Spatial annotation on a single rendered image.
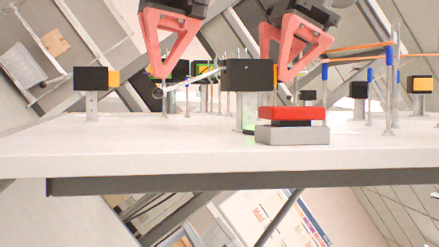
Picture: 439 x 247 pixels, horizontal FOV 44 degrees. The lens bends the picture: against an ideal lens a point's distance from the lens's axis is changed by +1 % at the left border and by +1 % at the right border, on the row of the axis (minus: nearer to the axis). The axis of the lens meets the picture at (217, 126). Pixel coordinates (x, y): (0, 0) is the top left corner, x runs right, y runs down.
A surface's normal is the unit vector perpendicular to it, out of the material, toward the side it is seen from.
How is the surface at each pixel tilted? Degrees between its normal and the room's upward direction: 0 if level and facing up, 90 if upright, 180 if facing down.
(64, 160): 90
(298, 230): 88
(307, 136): 90
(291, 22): 103
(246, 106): 85
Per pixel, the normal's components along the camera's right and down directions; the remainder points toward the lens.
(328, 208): 0.23, 0.11
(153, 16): 0.22, 0.40
